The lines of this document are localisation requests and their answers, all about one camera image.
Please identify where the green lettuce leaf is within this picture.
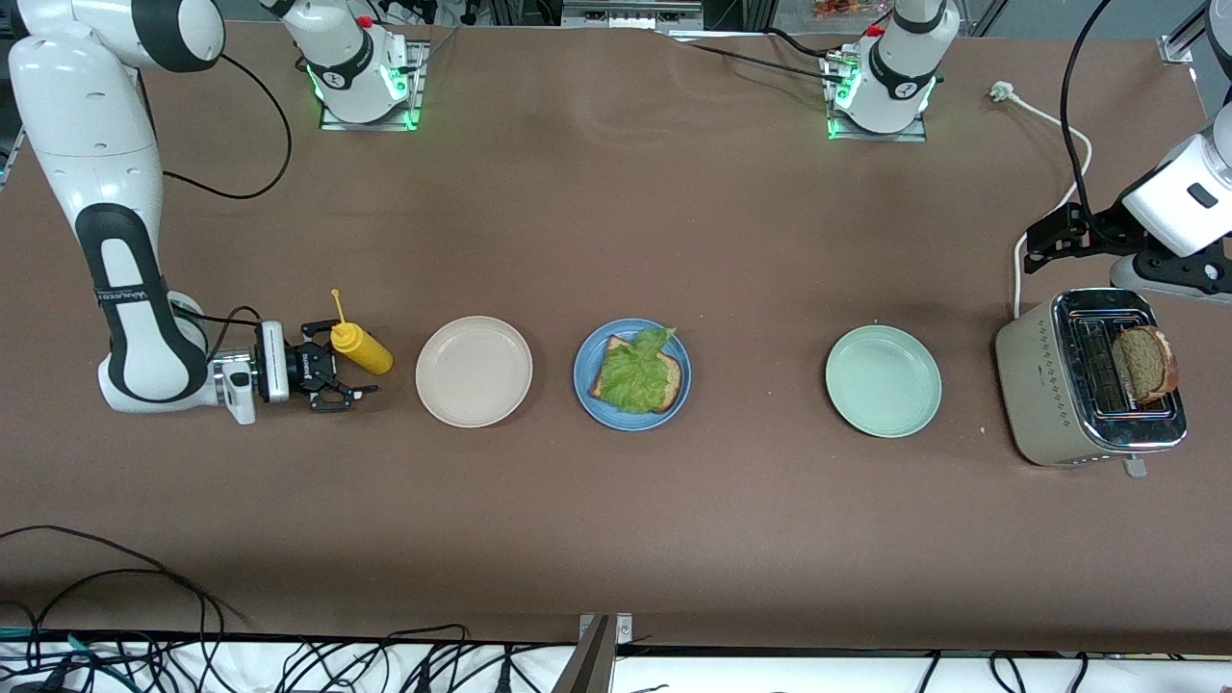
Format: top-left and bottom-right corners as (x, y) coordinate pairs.
(602, 325), (678, 415)

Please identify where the brown bread slice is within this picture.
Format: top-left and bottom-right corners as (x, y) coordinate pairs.
(1112, 325), (1179, 405)
(589, 335), (685, 415)

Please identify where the beige plate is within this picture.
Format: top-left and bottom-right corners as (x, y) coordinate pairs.
(415, 316), (534, 428)

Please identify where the mint green plate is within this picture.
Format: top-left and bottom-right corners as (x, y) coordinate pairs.
(825, 324), (943, 439)

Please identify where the blue plate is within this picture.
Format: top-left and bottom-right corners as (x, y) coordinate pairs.
(573, 319), (692, 431)

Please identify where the yellow mustard squeeze bottle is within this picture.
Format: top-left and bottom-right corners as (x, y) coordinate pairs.
(330, 289), (394, 375)

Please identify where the beige chrome toaster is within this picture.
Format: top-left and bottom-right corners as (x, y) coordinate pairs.
(994, 287), (1188, 479)

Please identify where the grey metal box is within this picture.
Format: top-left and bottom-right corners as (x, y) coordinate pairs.
(561, 0), (706, 30)

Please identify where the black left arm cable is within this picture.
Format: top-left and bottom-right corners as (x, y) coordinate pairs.
(1061, 0), (1117, 237)

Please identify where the white toaster power cord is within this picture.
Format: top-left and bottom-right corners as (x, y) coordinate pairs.
(989, 82), (1093, 321)

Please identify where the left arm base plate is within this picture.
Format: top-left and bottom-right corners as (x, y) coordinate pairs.
(826, 46), (930, 143)

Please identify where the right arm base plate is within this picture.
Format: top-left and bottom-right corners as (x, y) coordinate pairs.
(320, 38), (430, 132)

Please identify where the long black looped cable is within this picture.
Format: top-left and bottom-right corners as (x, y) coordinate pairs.
(0, 525), (242, 665)

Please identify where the thin black table cable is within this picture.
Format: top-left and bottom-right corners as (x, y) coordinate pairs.
(664, 34), (848, 86)

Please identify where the aluminium table frame rail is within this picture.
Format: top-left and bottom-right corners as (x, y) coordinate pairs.
(0, 120), (28, 193)

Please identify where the aluminium profile with bracket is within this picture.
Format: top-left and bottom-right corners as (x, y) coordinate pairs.
(553, 613), (634, 693)

